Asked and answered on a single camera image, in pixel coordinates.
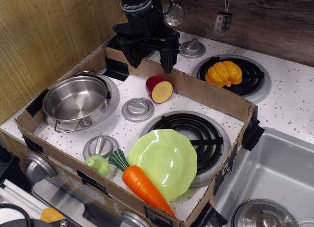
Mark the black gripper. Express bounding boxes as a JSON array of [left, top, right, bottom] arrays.
[[113, 6, 181, 74]]

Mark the orange plastic toy carrot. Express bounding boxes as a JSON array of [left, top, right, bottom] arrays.
[[108, 149, 175, 216]]

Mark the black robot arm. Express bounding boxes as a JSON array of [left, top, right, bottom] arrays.
[[112, 0, 180, 74]]

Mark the light green plastic plate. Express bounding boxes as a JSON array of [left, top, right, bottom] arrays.
[[127, 129, 197, 201]]

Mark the red halved toy fruit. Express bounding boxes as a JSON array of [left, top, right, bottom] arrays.
[[145, 76, 173, 104]]

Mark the silver stove knob back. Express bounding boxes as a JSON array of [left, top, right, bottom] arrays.
[[180, 38, 206, 58]]

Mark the silver stove knob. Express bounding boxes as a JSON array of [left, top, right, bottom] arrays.
[[180, 38, 206, 58], [83, 135, 119, 160], [122, 98, 155, 122]]

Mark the hanging slotted metal spoon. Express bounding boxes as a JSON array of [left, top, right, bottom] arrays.
[[163, 0, 185, 27]]

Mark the silver stove knob centre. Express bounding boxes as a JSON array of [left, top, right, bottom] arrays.
[[122, 98, 155, 122]]

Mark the black burner under pot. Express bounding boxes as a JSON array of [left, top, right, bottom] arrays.
[[96, 74, 120, 116]]

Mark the yellow toy pumpkin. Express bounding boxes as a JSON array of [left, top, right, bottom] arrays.
[[205, 60, 243, 87]]

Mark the hanging metal spatula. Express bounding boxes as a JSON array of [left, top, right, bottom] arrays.
[[212, 0, 233, 38]]

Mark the stainless steel pot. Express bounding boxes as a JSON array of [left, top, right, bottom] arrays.
[[43, 76, 108, 133]]

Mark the silver stove knob front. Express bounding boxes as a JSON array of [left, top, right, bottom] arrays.
[[83, 135, 119, 160]]

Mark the black burner back right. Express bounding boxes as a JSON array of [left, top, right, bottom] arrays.
[[192, 55, 272, 104]]

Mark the black burner front right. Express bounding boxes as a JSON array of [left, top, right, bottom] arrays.
[[140, 111, 231, 189]]

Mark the small green toy vegetable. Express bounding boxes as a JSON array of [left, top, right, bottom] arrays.
[[85, 154, 111, 176]]

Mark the cardboard fence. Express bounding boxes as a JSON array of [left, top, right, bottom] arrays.
[[14, 47, 265, 227]]

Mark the silver oven knob left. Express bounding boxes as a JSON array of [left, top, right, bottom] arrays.
[[26, 153, 57, 183]]

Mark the silver oven knob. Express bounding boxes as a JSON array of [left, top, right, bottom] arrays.
[[120, 210, 150, 227], [26, 153, 57, 183]]

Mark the silver oven knob bottom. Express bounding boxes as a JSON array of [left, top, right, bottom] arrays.
[[120, 210, 150, 227]]

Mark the grey toy sink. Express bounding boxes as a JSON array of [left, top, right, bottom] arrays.
[[214, 128, 314, 227]]

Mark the orange object bottom left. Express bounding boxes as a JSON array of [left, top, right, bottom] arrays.
[[39, 207, 64, 223]]

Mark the metal lid in sink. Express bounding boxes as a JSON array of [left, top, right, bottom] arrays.
[[231, 199, 300, 227]]

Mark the black cable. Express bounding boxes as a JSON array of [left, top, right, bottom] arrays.
[[0, 203, 32, 227]]

